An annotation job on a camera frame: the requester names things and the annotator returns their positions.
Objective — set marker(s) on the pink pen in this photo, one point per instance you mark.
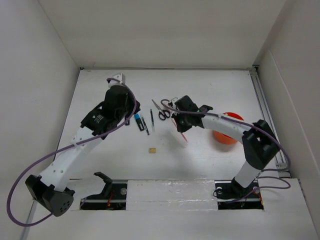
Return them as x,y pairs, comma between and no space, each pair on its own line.
180,133

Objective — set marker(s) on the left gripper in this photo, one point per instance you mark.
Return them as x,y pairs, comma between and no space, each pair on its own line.
130,99

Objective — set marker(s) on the small yellow eraser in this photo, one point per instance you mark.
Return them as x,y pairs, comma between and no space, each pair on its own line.
152,150

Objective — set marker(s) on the green capped pen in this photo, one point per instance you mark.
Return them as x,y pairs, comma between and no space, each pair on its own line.
152,120

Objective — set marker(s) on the black gel pen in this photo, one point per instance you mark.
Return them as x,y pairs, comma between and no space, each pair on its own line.
144,124

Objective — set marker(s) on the black handled scissors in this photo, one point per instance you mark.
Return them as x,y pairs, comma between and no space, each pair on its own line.
163,114

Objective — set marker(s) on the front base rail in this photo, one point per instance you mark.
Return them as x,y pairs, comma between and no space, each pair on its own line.
151,195

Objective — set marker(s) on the blue capped highlighter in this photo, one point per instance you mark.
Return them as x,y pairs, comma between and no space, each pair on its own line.
139,122

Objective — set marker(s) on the orange round divided container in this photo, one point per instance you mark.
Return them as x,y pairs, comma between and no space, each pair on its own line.
225,139

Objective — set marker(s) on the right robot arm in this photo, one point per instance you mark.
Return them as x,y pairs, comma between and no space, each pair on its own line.
257,139

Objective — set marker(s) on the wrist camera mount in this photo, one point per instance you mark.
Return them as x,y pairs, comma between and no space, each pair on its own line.
117,79
172,104

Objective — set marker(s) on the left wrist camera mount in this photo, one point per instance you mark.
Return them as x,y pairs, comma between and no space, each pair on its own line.
117,79

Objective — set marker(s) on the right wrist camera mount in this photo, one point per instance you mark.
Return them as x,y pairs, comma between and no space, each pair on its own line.
172,104

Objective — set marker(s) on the aluminium rail right side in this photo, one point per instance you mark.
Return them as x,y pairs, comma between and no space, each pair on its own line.
279,161

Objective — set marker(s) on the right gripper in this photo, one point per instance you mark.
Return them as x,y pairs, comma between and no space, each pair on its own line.
176,115

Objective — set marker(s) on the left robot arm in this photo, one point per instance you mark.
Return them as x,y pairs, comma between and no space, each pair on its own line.
49,188

